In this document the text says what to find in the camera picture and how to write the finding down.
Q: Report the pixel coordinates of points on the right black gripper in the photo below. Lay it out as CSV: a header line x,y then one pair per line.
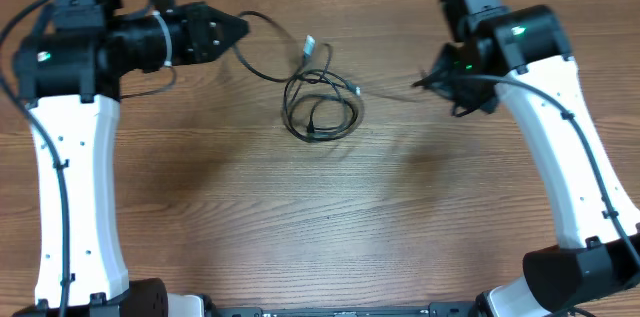
x,y
440,82

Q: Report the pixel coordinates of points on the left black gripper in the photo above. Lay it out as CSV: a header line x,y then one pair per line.
x,y
194,23

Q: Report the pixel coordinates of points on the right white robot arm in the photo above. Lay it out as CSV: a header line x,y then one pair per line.
x,y
523,59

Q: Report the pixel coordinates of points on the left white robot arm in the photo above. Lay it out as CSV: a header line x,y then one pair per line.
x,y
69,70

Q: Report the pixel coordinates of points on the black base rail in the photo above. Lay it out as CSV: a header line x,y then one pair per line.
x,y
345,311

